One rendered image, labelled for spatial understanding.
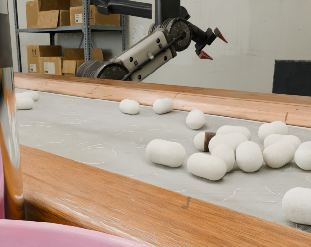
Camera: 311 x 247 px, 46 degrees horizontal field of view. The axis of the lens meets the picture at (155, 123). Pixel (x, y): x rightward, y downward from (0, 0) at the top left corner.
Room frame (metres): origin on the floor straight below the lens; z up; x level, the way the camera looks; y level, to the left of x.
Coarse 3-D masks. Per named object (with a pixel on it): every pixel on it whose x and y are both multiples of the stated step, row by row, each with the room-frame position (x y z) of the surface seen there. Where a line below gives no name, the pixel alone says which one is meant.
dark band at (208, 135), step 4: (208, 132) 0.34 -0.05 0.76; (212, 132) 0.34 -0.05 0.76; (208, 136) 0.33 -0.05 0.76; (212, 136) 0.33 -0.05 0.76; (204, 140) 0.33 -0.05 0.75; (208, 140) 0.33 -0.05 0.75; (204, 144) 0.33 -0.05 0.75; (208, 144) 0.33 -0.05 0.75; (204, 148) 0.33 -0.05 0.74; (208, 148) 0.33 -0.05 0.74
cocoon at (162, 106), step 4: (156, 100) 0.53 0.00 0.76; (160, 100) 0.53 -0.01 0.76; (164, 100) 0.53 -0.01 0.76; (168, 100) 0.54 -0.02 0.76; (156, 104) 0.52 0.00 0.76; (160, 104) 0.52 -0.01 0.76; (164, 104) 0.52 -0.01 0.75; (168, 104) 0.53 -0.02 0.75; (172, 104) 0.54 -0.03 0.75; (156, 108) 0.52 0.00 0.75; (160, 108) 0.52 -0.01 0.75; (164, 108) 0.52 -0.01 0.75; (168, 108) 0.53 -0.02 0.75; (172, 108) 0.54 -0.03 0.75; (156, 112) 0.52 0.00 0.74; (160, 112) 0.52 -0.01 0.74; (164, 112) 0.53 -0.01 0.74
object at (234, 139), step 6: (216, 138) 0.31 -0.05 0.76; (222, 138) 0.31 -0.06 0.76; (228, 138) 0.31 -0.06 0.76; (234, 138) 0.31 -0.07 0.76; (240, 138) 0.31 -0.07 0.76; (246, 138) 0.32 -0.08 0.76; (210, 144) 0.31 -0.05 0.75; (216, 144) 0.30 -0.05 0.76; (228, 144) 0.30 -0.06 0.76; (234, 144) 0.31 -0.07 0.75; (210, 150) 0.31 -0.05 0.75; (234, 150) 0.31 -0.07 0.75
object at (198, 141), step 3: (201, 132) 0.34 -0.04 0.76; (204, 132) 0.34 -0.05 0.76; (198, 135) 0.33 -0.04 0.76; (201, 135) 0.33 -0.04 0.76; (204, 135) 0.33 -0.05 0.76; (195, 138) 0.33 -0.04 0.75; (198, 138) 0.33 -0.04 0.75; (201, 138) 0.33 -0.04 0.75; (195, 141) 0.33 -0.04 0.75; (198, 141) 0.33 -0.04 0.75; (201, 141) 0.33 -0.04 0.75; (195, 144) 0.33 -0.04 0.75; (198, 144) 0.33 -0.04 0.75; (201, 144) 0.33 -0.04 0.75; (198, 147) 0.33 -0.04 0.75; (201, 147) 0.33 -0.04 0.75; (201, 150) 0.33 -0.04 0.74
